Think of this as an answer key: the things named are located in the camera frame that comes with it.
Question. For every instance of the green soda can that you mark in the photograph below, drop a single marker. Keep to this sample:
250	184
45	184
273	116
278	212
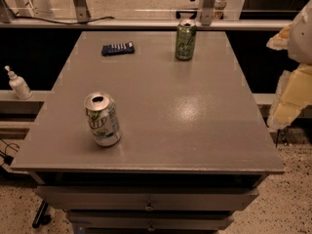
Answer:
185	39

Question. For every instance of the grey drawer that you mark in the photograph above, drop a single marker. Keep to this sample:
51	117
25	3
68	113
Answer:
146	199
150	221

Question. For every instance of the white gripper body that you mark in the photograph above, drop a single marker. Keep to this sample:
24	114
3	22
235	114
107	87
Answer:
302	38

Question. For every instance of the metal bracket left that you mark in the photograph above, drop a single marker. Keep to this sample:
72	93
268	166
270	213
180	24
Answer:
82	11

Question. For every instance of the white green 7up can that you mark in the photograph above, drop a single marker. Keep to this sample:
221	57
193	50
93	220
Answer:
101	112

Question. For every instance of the grey lower drawer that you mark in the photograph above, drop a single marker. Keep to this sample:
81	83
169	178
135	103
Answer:
150	221

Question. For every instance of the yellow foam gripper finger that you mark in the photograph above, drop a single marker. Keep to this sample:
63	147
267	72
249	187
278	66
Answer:
280	41
293	94

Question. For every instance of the metal bracket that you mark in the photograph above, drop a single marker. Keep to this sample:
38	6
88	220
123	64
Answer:
82	11
207	11

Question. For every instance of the white pump bottle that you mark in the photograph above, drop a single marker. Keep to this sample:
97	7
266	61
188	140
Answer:
18	84

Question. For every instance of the grey upper drawer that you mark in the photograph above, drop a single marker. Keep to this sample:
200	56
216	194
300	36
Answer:
146	199

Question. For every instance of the black cart leg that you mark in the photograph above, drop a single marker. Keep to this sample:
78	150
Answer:
42	217

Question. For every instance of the metal bracket right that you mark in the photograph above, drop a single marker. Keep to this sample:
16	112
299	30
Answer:
207	11

